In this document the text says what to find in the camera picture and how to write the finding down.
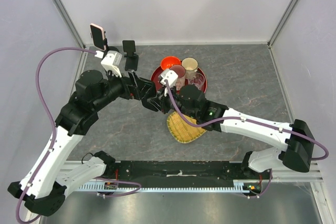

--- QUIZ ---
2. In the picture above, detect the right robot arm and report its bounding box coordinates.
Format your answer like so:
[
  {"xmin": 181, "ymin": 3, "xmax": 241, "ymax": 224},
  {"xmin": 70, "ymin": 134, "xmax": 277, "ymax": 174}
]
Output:
[{"xmin": 164, "ymin": 85, "xmax": 314, "ymax": 179}]

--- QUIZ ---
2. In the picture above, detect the pink floral mug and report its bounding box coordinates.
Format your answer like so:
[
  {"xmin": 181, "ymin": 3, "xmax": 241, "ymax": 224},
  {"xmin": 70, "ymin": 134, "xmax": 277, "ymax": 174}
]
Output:
[{"xmin": 170, "ymin": 65, "xmax": 186, "ymax": 91}]

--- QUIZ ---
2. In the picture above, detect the cream cup with dark rim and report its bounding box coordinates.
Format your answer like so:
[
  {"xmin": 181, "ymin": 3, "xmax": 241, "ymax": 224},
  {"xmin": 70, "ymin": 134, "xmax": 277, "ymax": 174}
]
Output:
[{"xmin": 182, "ymin": 58, "xmax": 198, "ymax": 79}]

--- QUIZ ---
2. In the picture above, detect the clear glass tumbler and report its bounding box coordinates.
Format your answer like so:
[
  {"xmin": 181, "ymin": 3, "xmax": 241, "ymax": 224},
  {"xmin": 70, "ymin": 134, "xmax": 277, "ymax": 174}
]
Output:
[{"xmin": 188, "ymin": 72, "xmax": 205, "ymax": 90}]

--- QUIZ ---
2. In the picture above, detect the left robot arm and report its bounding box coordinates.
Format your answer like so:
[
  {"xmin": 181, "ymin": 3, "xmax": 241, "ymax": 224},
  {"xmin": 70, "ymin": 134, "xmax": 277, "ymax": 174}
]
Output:
[{"xmin": 7, "ymin": 70, "xmax": 156, "ymax": 216}]

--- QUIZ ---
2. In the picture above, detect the woven bamboo mat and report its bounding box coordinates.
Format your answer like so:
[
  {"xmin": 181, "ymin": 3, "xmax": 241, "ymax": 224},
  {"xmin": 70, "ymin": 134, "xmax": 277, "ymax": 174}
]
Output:
[{"xmin": 166, "ymin": 112, "xmax": 207, "ymax": 144}]

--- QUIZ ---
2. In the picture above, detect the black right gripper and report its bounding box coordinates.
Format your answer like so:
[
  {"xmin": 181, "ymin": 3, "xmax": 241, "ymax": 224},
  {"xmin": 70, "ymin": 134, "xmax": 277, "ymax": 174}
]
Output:
[{"xmin": 148, "ymin": 82, "xmax": 198, "ymax": 120}]

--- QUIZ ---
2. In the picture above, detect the pink-cased smartphone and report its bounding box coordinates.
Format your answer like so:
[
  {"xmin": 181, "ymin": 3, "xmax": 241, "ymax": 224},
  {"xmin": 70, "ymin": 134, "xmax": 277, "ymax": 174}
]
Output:
[{"xmin": 90, "ymin": 23, "xmax": 106, "ymax": 51}]

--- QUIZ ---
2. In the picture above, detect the black folding phone stand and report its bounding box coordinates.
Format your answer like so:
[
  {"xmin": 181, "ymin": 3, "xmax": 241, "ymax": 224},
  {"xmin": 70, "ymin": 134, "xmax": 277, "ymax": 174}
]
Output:
[{"xmin": 122, "ymin": 40, "xmax": 139, "ymax": 71}]

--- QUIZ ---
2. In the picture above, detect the aluminium frame rail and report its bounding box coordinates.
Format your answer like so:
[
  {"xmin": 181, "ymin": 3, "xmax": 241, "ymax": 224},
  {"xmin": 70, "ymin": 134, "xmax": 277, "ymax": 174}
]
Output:
[{"xmin": 272, "ymin": 162, "xmax": 323, "ymax": 183}]

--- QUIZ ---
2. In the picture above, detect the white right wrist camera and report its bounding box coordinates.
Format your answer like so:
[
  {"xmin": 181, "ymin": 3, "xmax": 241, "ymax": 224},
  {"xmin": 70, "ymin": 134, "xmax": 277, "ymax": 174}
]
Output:
[{"xmin": 159, "ymin": 69, "xmax": 185, "ymax": 96}]

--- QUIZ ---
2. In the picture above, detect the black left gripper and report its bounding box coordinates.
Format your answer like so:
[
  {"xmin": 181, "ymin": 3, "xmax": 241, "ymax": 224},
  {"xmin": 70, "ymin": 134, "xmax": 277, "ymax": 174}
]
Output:
[{"xmin": 93, "ymin": 67, "xmax": 153, "ymax": 111}]

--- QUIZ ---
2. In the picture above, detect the grey slotted cable duct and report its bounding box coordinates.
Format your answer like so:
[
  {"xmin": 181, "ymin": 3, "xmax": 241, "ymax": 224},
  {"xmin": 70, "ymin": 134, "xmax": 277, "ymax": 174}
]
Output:
[{"xmin": 76, "ymin": 180, "xmax": 261, "ymax": 194}]

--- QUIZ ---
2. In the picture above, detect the orange bowl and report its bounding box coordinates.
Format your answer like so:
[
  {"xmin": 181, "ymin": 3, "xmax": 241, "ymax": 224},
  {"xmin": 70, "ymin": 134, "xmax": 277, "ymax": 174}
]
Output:
[{"xmin": 160, "ymin": 56, "xmax": 181, "ymax": 70}]

